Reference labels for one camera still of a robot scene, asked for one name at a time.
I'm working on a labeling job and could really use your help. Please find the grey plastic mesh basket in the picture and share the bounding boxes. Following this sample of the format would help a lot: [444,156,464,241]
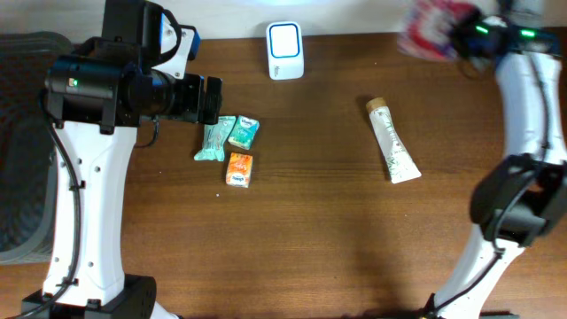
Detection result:
[1,31,73,266]

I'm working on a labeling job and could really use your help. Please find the teal tissue pack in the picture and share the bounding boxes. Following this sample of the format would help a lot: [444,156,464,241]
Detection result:
[228,115,260,150]

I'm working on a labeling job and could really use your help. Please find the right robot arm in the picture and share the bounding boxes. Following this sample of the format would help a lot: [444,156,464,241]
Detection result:
[419,1,566,318]

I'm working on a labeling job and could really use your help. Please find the orange tissue pack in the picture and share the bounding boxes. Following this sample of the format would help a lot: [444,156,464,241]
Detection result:
[225,152,253,188]

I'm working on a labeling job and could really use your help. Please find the mint toilet tissue wipes pack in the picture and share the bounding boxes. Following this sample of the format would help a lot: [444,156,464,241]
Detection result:
[194,116,237,162]

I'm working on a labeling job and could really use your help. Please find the white tube with cork cap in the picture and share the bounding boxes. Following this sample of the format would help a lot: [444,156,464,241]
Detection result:
[366,97,422,184]

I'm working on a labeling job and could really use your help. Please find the white barcode scanner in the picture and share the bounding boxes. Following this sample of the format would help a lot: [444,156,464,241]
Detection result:
[266,21,305,81]

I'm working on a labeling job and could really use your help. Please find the red purple floral tissue pack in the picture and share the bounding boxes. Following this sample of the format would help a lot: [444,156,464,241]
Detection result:
[397,0,477,62]

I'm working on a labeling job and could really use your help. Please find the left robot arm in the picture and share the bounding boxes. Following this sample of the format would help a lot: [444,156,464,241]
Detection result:
[20,1,222,318]

